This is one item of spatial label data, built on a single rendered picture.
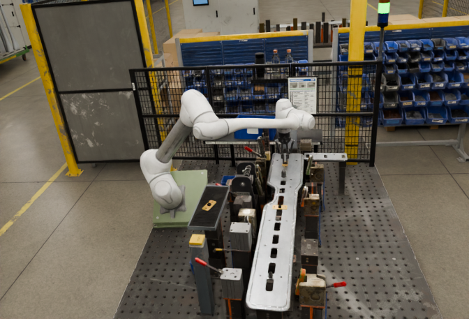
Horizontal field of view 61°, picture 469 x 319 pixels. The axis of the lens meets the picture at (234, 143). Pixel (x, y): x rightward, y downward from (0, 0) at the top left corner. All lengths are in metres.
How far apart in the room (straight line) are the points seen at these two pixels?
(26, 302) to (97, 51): 2.46
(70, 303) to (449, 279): 2.86
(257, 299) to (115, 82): 3.27
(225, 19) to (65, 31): 4.97
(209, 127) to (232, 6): 6.95
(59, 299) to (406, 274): 2.53
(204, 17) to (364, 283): 7.51
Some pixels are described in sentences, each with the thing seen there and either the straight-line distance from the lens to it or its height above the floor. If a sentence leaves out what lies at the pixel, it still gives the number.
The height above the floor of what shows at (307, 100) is 1.27.
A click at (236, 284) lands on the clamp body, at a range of 1.84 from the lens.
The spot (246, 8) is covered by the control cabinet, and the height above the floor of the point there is 1.18.
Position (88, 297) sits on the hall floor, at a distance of 3.52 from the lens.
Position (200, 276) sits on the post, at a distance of 2.01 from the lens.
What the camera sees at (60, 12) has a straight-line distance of 4.63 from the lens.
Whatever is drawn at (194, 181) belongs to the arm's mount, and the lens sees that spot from 2.77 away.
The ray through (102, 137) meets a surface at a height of 0.49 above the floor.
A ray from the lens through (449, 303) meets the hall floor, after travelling 3.35.
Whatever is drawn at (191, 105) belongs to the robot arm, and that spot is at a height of 1.59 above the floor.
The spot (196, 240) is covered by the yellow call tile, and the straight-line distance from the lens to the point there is 1.88.
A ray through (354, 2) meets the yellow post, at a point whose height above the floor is 1.94.
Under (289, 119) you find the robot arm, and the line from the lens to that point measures 2.35.
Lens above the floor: 2.34
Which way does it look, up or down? 26 degrees down
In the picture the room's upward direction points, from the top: 5 degrees counter-clockwise
